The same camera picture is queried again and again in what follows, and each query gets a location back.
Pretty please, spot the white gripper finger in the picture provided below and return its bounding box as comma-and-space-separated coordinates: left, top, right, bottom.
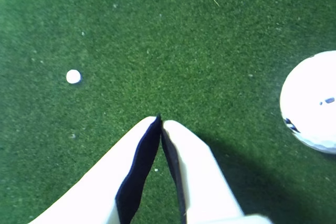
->
27, 113, 162, 224
160, 119, 245, 224

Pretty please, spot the white golf ball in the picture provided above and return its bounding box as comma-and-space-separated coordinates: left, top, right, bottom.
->
279, 50, 336, 154

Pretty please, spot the long green putting mat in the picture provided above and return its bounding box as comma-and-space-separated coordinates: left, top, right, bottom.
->
0, 0, 336, 224

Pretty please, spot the small white dot marker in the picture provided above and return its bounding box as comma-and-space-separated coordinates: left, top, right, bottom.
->
66, 69, 81, 84

